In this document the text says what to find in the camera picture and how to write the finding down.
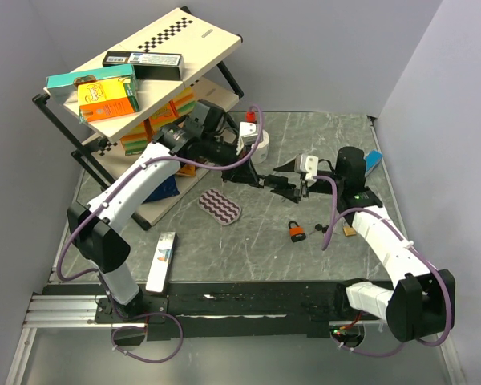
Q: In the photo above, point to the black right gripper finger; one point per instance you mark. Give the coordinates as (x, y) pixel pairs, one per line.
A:
(291, 166)
(293, 194)

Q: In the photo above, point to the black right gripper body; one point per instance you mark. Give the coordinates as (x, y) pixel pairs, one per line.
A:
(324, 187)

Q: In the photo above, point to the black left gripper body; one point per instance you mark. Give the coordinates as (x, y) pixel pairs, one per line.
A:
(231, 174)

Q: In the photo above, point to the black headed keys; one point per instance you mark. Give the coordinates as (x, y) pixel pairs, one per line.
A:
(319, 228)

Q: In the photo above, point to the orange black padlock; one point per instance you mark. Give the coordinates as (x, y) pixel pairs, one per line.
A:
(296, 232)

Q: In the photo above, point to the brass padlock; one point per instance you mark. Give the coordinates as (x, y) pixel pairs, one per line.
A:
(349, 231)

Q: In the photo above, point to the black padlock with keys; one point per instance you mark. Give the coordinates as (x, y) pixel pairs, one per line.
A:
(273, 181)

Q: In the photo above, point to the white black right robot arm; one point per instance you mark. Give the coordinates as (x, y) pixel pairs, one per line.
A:
(421, 300)

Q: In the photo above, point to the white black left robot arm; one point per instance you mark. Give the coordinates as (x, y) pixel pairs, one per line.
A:
(96, 227)

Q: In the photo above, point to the white toilet paper roll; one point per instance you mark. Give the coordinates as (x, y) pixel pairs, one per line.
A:
(262, 151)

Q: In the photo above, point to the pink striped sponge pad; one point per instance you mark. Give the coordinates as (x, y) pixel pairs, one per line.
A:
(219, 207)

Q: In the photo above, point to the blue silver box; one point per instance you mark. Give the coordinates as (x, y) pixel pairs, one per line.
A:
(373, 160)

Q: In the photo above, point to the orange snack bag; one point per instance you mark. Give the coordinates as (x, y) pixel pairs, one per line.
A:
(187, 170)

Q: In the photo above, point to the blue snack bag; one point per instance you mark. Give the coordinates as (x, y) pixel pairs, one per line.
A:
(167, 189)

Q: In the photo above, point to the yellow green sponge pack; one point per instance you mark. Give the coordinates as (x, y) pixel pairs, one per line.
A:
(165, 115)
(137, 139)
(183, 103)

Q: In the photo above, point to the beige black tiered shelf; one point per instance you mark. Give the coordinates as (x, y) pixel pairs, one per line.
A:
(204, 48)

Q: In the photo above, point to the white toothpaste box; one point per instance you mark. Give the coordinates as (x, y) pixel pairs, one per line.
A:
(161, 262)

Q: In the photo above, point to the black white long box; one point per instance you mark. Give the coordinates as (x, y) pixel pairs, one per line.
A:
(148, 65)

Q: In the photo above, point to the orange yellow box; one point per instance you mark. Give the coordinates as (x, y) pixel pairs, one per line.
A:
(107, 98)

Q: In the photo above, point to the teal long box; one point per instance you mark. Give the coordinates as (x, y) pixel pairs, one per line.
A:
(63, 87)

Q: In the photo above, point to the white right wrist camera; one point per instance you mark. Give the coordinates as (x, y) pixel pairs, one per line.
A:
(307, 166)

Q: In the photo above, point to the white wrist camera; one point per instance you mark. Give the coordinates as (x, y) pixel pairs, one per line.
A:
(248, 132)
(307, 166)

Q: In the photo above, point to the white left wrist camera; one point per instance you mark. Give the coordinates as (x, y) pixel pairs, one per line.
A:
(248, 132)

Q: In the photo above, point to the aluminium frame rail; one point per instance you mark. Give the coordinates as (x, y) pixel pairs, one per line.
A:
(61, 311)

